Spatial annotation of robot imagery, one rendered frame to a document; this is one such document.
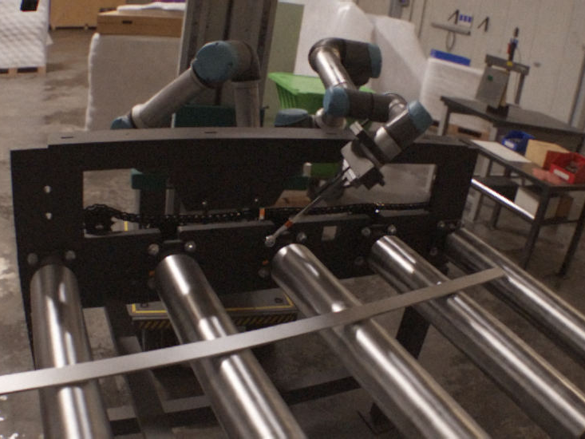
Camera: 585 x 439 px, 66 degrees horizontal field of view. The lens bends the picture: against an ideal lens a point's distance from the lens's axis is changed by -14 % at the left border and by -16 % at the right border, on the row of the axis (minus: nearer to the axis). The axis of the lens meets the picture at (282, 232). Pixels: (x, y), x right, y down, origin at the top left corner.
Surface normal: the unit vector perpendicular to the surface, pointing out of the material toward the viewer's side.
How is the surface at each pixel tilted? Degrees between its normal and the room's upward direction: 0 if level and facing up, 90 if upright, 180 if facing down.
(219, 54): 85
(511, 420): 0
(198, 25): 90
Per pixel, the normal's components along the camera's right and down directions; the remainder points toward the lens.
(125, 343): 0.14, -0.89
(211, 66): -0.28, 0.29
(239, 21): 0.29, 0.45
